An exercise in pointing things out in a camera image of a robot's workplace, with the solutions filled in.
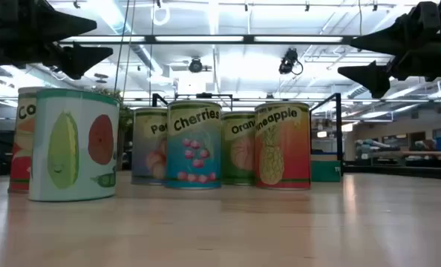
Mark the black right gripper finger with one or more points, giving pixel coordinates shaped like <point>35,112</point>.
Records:
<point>372,78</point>
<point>387,39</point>

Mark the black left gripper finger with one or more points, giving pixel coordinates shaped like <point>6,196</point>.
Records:
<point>87,59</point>
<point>68,24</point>

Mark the red orange corn can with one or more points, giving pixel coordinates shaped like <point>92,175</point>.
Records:
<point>22,148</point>

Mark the orange red pineapple can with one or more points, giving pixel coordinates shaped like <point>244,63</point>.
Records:
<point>283,148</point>

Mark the teal box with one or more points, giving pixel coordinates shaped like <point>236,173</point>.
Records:
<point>326,171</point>

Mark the grey background robot arm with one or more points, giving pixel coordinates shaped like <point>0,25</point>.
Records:
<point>369,145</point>

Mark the white mixed vegetables can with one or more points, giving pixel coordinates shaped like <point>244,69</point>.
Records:
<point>79,111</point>

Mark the metal-legged wooden workbench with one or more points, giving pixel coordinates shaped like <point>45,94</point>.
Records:
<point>428,153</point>

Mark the overhead light bar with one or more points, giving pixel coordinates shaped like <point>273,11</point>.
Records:
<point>150,39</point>

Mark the round black ceiling camera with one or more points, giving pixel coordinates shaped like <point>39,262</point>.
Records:
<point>195,66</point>

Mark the purple peach can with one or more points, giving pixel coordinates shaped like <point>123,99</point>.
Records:
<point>148,148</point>

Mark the black overhead camera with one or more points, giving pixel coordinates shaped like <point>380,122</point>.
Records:
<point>288,61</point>

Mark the teal cherries can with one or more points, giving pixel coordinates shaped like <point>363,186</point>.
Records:
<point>192,148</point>

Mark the green oranges can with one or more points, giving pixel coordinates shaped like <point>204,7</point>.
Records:
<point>239,148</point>

